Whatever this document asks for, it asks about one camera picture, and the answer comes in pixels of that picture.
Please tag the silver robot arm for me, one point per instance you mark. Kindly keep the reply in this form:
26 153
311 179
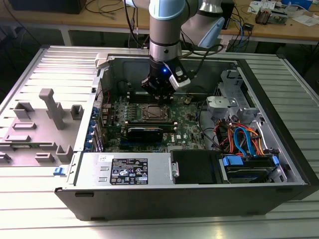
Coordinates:
164 27

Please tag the small black adapter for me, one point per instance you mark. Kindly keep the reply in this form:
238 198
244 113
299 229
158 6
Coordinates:
248 27

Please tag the brown CPU cooler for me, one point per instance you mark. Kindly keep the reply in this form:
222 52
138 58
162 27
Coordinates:
263 16

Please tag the hard disk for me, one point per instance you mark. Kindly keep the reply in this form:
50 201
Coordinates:
246 174

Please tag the silver latch bracket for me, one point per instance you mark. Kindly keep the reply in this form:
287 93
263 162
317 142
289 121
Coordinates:
174 169

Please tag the white papers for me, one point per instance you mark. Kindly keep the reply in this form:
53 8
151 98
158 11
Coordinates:
305 20

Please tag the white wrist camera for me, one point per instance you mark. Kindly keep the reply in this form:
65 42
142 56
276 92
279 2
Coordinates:
179 79

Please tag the small circuit device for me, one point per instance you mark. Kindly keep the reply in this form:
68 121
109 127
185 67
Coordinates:
279 17

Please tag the wooden desk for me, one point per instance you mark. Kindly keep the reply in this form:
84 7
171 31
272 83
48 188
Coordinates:
274 32

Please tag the blue case latch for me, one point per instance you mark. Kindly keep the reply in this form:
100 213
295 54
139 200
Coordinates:
59 171

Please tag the black upright box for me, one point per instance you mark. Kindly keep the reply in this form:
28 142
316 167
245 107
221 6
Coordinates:
229 10

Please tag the black computer tower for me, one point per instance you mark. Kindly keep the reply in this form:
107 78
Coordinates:
49 6

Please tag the black PC case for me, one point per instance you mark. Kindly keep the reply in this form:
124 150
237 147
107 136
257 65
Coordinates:
174 203

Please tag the blue card latch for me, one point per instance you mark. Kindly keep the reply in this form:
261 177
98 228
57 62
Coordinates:
87 145
91 123
90 134
94 112

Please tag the CPU socket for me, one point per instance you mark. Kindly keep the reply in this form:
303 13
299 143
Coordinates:
143 118

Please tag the green motherboard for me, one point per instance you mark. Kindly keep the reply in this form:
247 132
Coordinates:
189 124

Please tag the coin cell battery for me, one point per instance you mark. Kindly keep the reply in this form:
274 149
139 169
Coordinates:
187 101

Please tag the gray parts rack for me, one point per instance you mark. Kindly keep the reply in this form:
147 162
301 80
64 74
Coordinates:
42 134

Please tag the green RAM stick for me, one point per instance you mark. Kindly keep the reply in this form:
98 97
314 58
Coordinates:
169 127

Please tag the silver power supply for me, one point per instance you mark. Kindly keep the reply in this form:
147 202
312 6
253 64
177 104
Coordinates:
92 171

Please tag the silver topped CPU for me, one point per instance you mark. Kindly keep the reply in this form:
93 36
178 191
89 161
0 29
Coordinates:
156 112

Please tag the gray case latch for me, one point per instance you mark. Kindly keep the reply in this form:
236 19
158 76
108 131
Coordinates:
101 61

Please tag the white flat box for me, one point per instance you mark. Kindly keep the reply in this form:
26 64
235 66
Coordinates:
261 3

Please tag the blue disk carrier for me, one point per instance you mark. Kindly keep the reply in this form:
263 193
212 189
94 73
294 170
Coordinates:
230 161

